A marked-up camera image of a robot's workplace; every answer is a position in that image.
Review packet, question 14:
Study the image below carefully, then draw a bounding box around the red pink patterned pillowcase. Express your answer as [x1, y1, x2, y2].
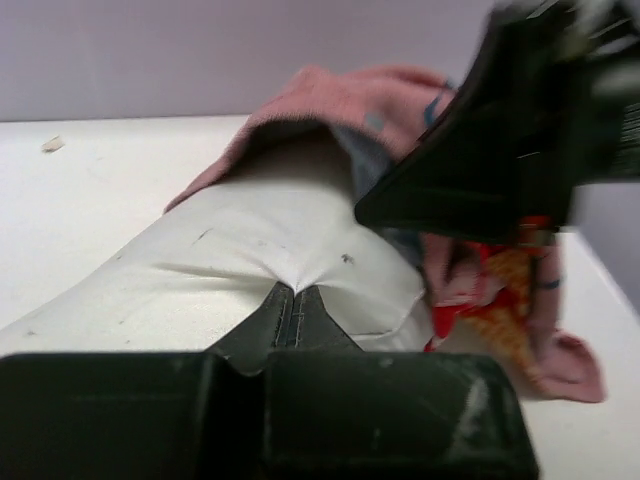
[179, 66, 606, 403]

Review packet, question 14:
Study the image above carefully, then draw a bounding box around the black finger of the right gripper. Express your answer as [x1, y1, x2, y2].
[355, 74, 523, 245]

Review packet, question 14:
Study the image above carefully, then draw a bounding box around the white pillow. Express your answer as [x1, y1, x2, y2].
[0, 137, 426, 359]

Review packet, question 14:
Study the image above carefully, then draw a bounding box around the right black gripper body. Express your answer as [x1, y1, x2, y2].
[477, 1, 639, 230]

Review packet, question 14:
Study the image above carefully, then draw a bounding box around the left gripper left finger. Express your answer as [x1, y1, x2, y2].
[1, 284, 293, 479]

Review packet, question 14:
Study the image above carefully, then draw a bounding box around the small white scrap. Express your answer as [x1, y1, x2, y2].
[41, 136, 65, 154]

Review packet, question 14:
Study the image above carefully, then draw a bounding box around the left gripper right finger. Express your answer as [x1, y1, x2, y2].
[262, 284, 540, 479]

